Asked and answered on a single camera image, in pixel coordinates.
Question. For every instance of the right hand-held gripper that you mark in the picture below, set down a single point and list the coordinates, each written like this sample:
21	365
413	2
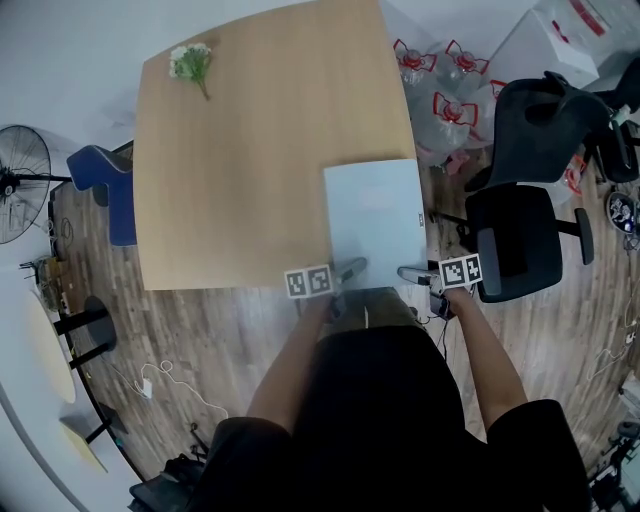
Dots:
460	271

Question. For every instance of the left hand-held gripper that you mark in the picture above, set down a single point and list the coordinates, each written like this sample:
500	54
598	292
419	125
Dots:
309	281

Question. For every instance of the white item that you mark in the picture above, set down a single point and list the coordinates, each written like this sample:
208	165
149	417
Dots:
375	220

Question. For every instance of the person's right forearm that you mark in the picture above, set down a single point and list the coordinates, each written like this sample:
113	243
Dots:
482	360

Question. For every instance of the person's left forearm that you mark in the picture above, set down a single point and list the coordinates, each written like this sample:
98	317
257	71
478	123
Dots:
295	360

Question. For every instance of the black mesh office chair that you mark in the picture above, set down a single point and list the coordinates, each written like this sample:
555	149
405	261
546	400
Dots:
520	235

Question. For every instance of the pink plastic bag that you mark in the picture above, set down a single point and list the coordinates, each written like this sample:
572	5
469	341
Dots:
456	162

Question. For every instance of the light wooden table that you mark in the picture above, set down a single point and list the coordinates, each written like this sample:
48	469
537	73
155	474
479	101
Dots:
235	175

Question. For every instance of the person's black clothing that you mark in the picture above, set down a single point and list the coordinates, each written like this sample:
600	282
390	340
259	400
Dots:
390	430

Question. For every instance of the round dark patterned object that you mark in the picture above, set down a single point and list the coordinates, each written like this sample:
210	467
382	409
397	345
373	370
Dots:
621	210

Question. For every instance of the blue chair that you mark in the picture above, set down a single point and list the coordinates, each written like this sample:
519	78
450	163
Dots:
117	200

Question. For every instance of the white flower bunch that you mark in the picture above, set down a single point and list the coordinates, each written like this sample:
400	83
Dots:
189	62

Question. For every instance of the white cardboard box red print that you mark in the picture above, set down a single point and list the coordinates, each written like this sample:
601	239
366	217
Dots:
550	40

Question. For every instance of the black folded chair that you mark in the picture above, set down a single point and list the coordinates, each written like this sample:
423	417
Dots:
165	485

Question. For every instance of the round pale table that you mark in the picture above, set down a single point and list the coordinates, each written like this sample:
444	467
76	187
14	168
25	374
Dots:
47	345

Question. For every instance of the pale wooden board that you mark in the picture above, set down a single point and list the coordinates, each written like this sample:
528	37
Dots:
82	442

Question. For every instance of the black standing fan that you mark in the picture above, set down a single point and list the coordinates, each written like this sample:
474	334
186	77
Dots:
20	185

